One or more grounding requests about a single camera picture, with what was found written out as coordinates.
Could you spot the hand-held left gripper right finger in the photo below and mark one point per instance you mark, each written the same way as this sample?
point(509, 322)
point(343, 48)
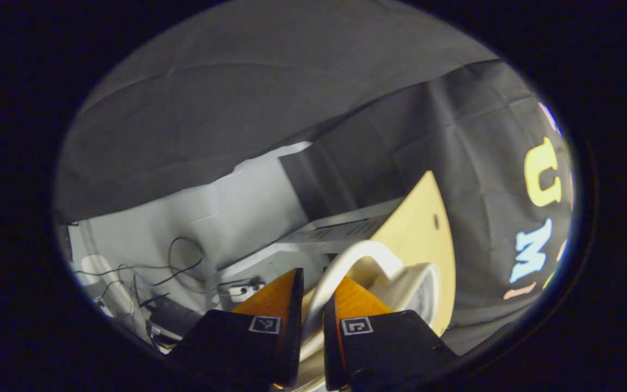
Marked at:
point(329, 359)

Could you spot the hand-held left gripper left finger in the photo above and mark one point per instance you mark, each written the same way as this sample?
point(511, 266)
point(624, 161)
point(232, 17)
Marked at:
point(292, 337)

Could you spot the white power strip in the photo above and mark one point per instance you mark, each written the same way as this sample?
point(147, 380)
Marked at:
point(243, 291)

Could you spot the dark floor equipment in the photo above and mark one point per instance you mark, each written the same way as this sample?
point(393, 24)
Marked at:
point(174, 316)

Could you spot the black backdrop cloth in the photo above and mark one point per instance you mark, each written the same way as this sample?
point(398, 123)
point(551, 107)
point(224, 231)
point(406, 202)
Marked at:
point(455, 136)

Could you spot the white table frame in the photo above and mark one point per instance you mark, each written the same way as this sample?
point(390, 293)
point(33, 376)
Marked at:
point(335, 231)

